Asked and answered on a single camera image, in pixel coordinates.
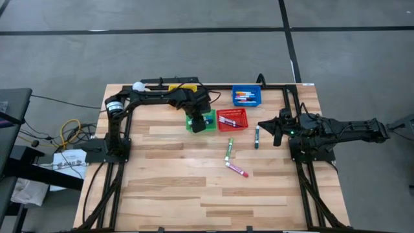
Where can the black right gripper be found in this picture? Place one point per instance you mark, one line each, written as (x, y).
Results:
(292, 126)

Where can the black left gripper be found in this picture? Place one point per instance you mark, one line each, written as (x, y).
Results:
(194, 108)

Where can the dark green Expo marker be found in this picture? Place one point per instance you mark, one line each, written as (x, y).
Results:
(257, 137)

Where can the pink slim marker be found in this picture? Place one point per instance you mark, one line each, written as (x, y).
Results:
(228, 122)
(226, 119)

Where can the purple slim marker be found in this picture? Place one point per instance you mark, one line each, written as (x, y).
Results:
(236, 125)

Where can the black-capped white pen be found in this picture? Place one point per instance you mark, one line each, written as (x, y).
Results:
(244, 99)

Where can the yellow-capped white pen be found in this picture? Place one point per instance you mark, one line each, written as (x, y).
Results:
(244, 92)

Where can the pink Expo marker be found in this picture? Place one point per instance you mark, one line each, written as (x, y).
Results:
(237, 169)

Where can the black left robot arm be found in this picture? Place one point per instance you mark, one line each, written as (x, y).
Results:
(155, 97)

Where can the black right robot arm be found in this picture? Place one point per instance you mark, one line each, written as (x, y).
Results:
(349, 129)

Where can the green plastic basket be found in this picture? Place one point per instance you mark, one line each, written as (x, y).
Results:
(210, 128)

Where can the red plastic basket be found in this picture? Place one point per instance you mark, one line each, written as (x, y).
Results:
(241, 113)

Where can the yellow plastic basket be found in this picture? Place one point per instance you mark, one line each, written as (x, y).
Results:
(182, 87)

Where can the blue plastic basket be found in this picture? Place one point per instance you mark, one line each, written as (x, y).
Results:
(257, 89)

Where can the black flat bar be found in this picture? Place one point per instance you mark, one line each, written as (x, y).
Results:
(169, 80)

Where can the bulb lamp with brass base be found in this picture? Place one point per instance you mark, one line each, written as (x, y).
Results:
(139, 86)

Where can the black table clamp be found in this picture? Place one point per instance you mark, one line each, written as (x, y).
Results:
(160, 229)
(249, 229)

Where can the grey metal stand leg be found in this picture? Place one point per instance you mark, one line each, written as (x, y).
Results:
(401, 124)

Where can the white paper sheet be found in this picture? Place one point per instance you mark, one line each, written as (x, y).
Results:
(69, 168)

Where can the black power plug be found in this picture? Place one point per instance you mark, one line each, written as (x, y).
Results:
(35, 143)

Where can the white crumpled bag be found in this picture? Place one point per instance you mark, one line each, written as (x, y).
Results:
(29, 192)

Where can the black side desk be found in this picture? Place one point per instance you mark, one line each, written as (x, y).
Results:
(13, 106)

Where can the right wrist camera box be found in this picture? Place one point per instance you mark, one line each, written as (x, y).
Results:
(286, 113)

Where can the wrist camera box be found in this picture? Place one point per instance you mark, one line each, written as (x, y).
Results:
(286, 113)
(203, 96)

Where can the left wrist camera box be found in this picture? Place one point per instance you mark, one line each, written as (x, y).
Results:
(203, 96)

